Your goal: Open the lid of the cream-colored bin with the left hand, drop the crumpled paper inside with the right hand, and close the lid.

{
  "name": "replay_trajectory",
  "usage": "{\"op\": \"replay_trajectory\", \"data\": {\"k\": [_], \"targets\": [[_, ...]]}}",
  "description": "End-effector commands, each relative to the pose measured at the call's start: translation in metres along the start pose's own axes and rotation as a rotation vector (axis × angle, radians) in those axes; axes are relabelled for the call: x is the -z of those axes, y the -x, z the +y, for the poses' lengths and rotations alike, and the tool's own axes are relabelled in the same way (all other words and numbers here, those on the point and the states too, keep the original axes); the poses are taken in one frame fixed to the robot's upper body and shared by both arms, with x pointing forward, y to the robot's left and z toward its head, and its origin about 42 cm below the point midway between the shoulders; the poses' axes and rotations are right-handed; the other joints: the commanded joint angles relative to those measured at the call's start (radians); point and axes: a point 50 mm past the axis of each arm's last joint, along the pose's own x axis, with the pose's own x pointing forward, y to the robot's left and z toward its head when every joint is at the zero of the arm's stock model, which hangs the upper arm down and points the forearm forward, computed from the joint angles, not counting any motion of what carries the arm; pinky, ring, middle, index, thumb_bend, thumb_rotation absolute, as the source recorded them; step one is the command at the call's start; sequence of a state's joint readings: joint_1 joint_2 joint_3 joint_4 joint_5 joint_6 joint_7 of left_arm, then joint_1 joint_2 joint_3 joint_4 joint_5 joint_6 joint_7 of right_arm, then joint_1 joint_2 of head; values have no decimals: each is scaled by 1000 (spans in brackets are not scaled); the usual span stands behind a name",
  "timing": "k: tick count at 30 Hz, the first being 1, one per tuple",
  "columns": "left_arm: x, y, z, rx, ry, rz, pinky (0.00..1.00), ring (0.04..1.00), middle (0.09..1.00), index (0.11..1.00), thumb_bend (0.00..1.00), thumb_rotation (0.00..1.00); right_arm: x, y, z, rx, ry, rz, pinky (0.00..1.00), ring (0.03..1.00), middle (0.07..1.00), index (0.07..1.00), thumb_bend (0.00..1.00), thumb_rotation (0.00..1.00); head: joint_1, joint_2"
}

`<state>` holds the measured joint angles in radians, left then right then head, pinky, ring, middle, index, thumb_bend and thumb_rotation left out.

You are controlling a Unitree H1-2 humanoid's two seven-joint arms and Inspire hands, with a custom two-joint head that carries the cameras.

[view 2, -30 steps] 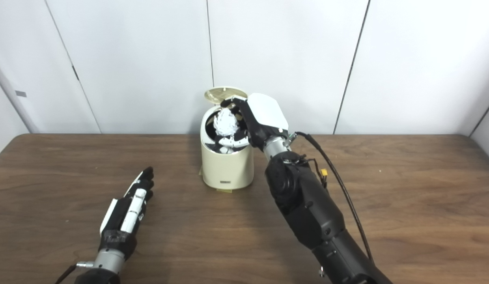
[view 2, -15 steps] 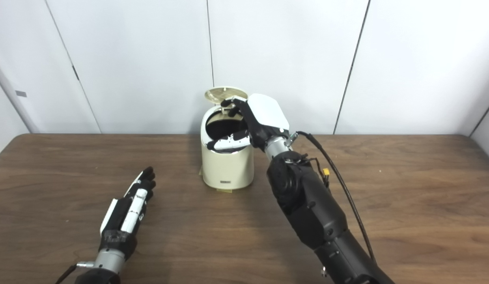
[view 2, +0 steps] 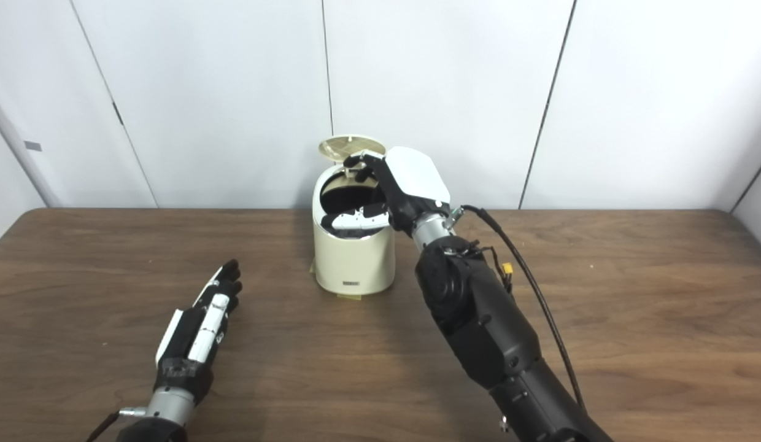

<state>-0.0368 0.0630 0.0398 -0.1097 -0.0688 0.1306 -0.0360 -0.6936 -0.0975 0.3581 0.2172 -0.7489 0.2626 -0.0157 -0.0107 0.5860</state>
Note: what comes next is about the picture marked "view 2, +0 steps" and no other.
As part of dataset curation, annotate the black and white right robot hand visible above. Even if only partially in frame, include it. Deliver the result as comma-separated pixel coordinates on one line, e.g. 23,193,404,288
331,146,452,235

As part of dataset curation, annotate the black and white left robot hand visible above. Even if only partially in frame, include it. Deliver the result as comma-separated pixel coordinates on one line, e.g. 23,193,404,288
155,259,243,404

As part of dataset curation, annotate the cream-colored lidded trash bin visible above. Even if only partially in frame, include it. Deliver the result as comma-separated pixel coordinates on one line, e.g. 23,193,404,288
312,135,396,297

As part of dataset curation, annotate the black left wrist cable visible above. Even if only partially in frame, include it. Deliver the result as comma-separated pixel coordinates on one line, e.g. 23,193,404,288
86,406,148,442

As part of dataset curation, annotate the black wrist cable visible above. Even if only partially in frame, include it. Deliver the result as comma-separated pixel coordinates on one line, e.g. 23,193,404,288
86,406,148,442
451,205,587,412

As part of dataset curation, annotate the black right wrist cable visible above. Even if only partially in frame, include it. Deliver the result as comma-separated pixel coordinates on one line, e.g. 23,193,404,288
451,205,587,412

